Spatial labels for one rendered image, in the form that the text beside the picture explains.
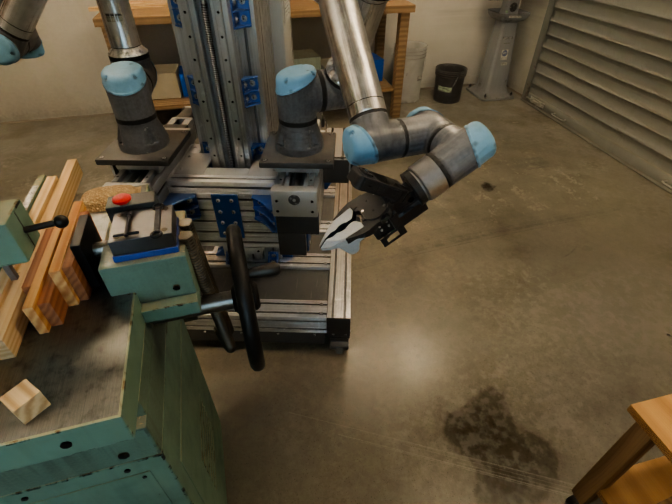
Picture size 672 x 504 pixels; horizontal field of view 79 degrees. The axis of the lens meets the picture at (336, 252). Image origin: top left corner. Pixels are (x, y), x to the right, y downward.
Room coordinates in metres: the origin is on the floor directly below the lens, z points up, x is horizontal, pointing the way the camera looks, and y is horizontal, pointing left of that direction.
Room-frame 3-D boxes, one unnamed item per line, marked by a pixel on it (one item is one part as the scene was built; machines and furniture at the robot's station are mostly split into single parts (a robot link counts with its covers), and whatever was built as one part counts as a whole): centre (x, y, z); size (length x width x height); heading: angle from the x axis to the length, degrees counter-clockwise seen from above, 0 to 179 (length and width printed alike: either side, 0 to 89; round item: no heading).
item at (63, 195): (0.62, 0.55, 0.92); 0.55 x 0.02 x 0.04; 16
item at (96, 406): (0.54, 0.41, 0.87); 0.61 x 0.30 x 0.06; 16
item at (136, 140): (1.23, 0.61, 0.87); 0.15 x 0.15 x 0.10
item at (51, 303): (0.53, 0.47, 0.93); 0.25 x 0.02 x 0.05; 16
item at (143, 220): (0.57, 0.33, 0.99); 0.13 x 0.11 x 0.06; 16
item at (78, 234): (0.54, 0.39, 0.95); 0.09 x 0.07 x 0.09; 16
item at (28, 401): (0.28, 0.39, 0.92); 0.03 x 0.03 x 0.03; 58
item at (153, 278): (0.56, 0.33, 0.92); 0.15 x 0.13 x 0.09; 16
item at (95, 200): (0.77, 0.50, 0.91); 0.12 x 0.09 x 0.03; 106
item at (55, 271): (0.55, 0.45, 0.94); 0.20 x 0.02 x 0.08; 16
